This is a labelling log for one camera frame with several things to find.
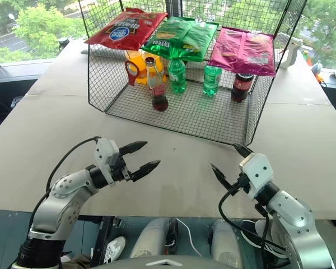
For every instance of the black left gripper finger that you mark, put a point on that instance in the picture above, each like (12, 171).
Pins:
(134, 146)
(145, 169)

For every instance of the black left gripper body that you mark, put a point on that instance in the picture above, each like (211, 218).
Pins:
(122, 171)

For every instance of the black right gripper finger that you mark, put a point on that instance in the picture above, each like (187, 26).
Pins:
(221, 177)
(243, 150)

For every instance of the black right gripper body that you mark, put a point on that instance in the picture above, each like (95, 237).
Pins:
(243, 183)

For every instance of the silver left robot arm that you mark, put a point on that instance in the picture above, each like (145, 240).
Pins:
(61, 201)

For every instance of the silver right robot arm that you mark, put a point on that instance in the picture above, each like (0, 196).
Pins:
(294, 213)

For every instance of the glass cola bottle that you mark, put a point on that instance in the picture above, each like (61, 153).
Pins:
(159, 101)

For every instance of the plastic cola bottle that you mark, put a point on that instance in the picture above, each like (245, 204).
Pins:
(240, 90)

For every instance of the dark red plastic handle loop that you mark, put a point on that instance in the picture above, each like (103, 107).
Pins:
(133, 80)

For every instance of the green plastic soda bottle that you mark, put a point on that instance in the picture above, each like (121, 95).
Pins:
(212, 81)
(177, 81)

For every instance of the orange juice bottle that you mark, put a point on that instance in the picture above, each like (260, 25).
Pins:
(142, 62)

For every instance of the silver right robot leg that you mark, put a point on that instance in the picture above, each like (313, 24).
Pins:
(225, 241)

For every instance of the silver robot leg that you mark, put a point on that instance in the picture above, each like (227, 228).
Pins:
(225, 241)
(148, 238)

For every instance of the silver left robot leg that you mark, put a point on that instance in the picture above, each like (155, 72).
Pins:
(148, 238)

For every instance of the white sneaker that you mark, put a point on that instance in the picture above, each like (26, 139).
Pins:
(114, 248)

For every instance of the grey robot torso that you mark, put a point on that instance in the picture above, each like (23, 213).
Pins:
(168, 263)

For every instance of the magenta chip bag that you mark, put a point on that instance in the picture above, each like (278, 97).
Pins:
(240, 50)

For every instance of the red chip bag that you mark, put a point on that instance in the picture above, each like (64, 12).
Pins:
(126, 30)

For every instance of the green chip bag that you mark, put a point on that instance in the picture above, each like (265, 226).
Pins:
(182, 36)

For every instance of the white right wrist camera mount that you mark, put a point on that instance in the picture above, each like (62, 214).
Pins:
(260, 171)

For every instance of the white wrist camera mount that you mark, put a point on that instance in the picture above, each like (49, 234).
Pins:
(260, 171)
(105, 157)

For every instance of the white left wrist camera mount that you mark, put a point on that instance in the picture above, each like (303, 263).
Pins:
(105, 157)

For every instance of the black table frame leg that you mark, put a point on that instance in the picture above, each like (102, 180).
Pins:
(100, 238)

